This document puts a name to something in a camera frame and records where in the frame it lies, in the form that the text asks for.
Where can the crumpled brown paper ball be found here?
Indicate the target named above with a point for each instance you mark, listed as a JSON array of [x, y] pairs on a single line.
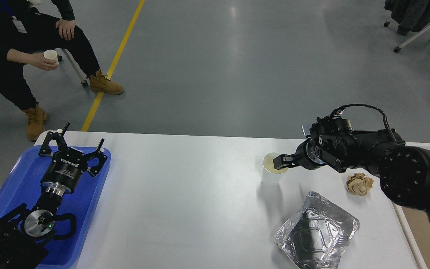
[[359, 184]]

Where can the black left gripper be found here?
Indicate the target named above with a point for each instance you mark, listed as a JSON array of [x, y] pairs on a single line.
[[68, 164]]

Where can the small white paper cup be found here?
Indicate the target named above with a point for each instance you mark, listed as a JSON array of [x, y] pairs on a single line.
[[52, 55]]

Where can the left metal floor plate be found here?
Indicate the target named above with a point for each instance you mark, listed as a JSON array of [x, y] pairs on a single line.
[[306, 130]]

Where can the seated person in black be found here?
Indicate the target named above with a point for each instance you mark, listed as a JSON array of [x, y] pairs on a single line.
[[24, 35]]

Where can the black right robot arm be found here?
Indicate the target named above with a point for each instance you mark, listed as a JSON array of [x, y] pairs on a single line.
[[341, 147]]

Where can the white rolling chair with coat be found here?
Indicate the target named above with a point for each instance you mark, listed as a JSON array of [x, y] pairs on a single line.
[[411, 16]]

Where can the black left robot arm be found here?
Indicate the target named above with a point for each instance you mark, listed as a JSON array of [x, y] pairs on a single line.
[[47, 203]]

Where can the aluminium foil tray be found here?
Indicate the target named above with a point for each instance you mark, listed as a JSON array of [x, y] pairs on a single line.
[[316, 236]]

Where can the beige plastic bin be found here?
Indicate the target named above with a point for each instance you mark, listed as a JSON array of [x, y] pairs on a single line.
[[413, 231]]

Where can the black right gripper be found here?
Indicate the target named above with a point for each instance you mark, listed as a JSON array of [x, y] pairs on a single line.
[[304, 156]]

